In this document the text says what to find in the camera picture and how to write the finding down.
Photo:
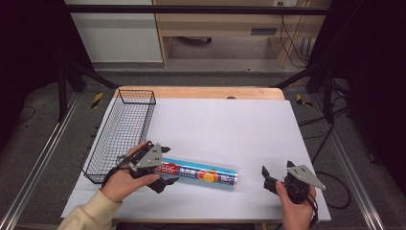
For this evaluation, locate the light wooden desk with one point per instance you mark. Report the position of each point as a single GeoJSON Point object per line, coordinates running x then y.
{"type": "Point", "coordinates": [223, 25]}

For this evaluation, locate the person's right hand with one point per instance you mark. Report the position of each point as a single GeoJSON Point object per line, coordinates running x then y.
{"type": "Point", "coordinates": [295, 212]}

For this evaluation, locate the black horizontal frame bar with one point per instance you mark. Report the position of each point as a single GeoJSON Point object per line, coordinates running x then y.
{"type": "Point", "coordinates": [198, 9]}

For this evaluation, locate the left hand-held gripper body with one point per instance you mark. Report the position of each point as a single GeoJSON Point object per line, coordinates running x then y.
{"type": "Point", "coordinates": [148, 158]}

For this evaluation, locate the white paper sheet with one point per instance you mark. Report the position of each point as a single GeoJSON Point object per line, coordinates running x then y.
{"type": "Point", "coordinates": [230, 137]}

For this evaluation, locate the white cabinet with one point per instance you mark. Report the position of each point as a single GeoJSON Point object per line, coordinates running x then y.
{"type": "Point", "coordinates": [118, 35]}

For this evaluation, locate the aluminium rail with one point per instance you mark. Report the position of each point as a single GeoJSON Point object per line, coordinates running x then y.
{"type": "Point", "coordinates": [351, 172]}
{"type": "Point", "coordinates": [35, 159]}

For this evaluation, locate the black metal frame stand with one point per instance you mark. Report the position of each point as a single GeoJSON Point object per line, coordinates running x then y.
{"type": "Point", "coordinates": [68, 83]}
{"type": "Point", "coordinates": [322, 86]}

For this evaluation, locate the person's left hand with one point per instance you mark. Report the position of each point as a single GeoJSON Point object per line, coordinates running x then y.
{"type": "Point", "coordinates": [123, 182]}

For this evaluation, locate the wooden table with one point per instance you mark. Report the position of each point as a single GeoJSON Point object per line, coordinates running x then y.
{"type": "Point", "coordinates": [204, 92]}

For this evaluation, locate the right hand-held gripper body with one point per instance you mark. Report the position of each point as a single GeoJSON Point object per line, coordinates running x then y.
{"type": "Point", "coordinates": [301, 182]}

